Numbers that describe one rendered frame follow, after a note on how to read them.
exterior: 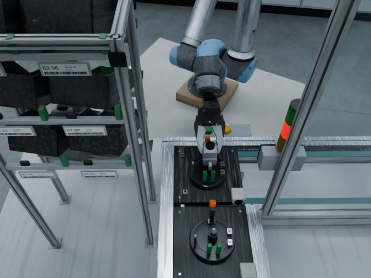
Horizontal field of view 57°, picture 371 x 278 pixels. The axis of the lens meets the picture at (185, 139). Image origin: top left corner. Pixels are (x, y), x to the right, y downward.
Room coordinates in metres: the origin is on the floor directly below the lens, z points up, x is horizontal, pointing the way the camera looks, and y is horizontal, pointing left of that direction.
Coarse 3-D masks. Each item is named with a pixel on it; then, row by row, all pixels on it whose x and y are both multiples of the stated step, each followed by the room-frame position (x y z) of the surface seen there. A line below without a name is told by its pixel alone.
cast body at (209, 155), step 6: (204, 144) 0.71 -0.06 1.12; (210, 144) 0.70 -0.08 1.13; (204, 150) 0.68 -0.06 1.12; (210, 150) 0.68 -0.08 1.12; (216, 150) 0.68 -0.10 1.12; (204, 156) 0.67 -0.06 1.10; (210, 156) 0.67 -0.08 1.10; (216, 156) 0.67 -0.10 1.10; (204, 162) 0.67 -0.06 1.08; (210, 162) 0.66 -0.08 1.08; (210, 168) 0.65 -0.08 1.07
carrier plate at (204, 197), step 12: (192, 156) 0.77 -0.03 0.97; (228, 156) 0.77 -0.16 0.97; (180, 168) 0.72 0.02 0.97; (228, 168) 0.72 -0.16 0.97; (180, 180) 0.66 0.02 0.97; (228, 180) 0.67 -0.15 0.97; (240, 180) 0.67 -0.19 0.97; (180, 192) 0.62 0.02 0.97; (192, 192) 0.62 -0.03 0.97; (204, 192) 0.62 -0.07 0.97; (216, 192) 0.62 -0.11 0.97; (228, 192) 0.62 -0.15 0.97; (180, 204) 0.58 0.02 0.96; (192, 204) 0.58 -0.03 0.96; (204, 204) 0.58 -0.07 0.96; (216, 204) 0.58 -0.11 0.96; (228, 204) 0.58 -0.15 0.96
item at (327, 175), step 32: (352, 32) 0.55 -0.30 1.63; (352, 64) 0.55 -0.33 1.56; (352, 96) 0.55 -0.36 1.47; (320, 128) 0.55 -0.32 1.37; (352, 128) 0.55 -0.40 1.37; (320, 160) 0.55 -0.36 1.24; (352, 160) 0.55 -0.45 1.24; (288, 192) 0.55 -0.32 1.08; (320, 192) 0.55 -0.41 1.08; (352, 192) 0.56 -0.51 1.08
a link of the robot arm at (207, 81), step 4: (200, 76) 0.88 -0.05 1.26; (204, 76) 0.88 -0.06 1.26; (208, 76) 0.87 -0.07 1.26; (212, 76) 0.88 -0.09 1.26; (216, 76) 0.88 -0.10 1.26; (200, 80) 0.87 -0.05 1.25; (204, 80) 0.87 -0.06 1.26; (208, 80) 0.86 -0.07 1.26; (212, 80) 0.87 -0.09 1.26; (216, 80) 0.87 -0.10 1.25; (200, 84) 0.86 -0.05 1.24; (204, 84) 0.86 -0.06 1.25; (208, 84) 0.85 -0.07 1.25; (212, 84) 0.85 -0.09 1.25; (216, 84) 0.86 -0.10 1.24; (200, 88) 0.86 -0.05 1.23; (216, 88) 0.86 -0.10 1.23
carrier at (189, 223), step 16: (176, 208) 0.55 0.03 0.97; (192, 208) 0.55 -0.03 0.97; (208, 208) 0.55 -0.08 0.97; (224, 208) 0.55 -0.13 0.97; (240, 208) 0.56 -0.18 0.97; (176, 224) 0.50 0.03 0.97; (192, 224) 0.50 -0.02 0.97; (208, 224) 0.49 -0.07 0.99; (224, 224) 0.49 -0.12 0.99; (240, 224) 0.50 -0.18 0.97; (176, 240) 0.44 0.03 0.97; (192, 240) 0.43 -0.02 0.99; (208, 240) 0.43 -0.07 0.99; (224, 240) 0.44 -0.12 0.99; (240, 240) 0.44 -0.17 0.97; (176, 256) 0.39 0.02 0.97; (192, 256) 0.39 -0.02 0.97; (208, 256) 0.39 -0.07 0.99; (224, 256) 0.39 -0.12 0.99; (240, 256) 0.39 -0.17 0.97; (176, 272) 0.34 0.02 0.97; (192, 272) 0.35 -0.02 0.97; (208, 272) 0.35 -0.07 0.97; (224, 272) 0.35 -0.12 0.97; (240, 272) 0.34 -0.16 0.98; (256, 272) 0.34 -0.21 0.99
